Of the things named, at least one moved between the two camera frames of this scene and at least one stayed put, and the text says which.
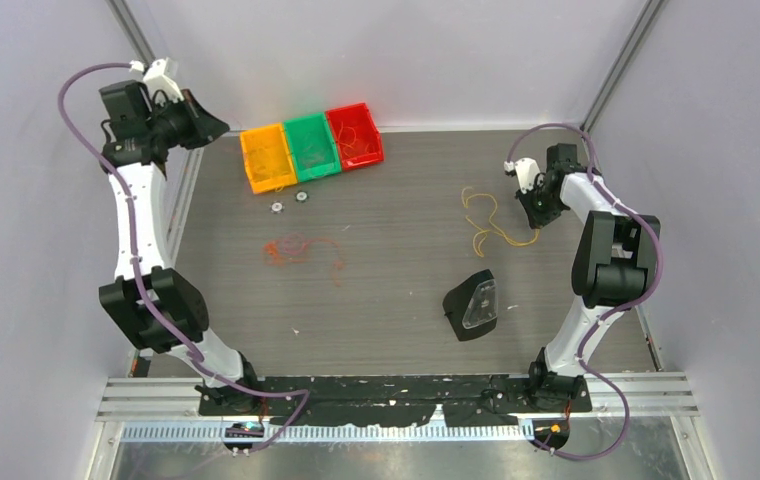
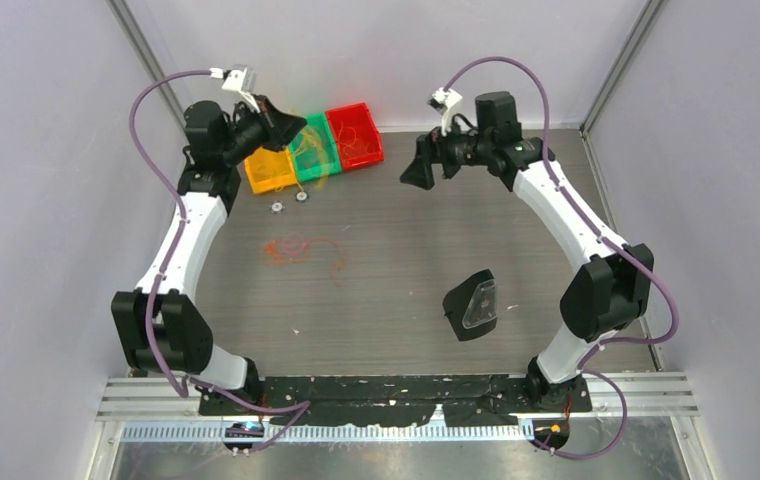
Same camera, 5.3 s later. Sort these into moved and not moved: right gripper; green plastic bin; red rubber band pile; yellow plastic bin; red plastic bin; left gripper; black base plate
Moved: right gripper; left gripper
Not moved: black base plate; red rubber band pile; green plastic bin; red plastic bin; yellow plastic bin
